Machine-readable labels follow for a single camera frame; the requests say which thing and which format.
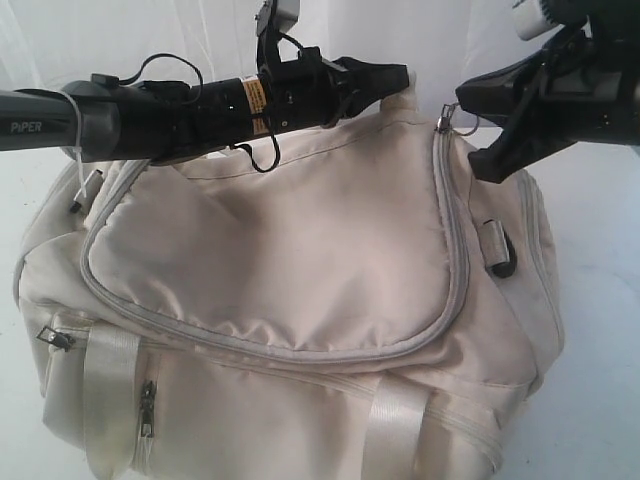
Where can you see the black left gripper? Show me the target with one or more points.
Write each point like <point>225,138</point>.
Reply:
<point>313,91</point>

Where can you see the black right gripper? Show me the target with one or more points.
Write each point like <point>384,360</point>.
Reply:
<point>587,90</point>

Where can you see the cream duffel bag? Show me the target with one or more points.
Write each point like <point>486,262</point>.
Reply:
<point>368,310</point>

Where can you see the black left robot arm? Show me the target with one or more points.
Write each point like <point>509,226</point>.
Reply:
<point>168,122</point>

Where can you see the white backdrop curtain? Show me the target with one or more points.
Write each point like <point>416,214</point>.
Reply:
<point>48,44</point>

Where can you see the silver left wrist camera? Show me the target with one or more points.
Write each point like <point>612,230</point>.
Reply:
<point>279,15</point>

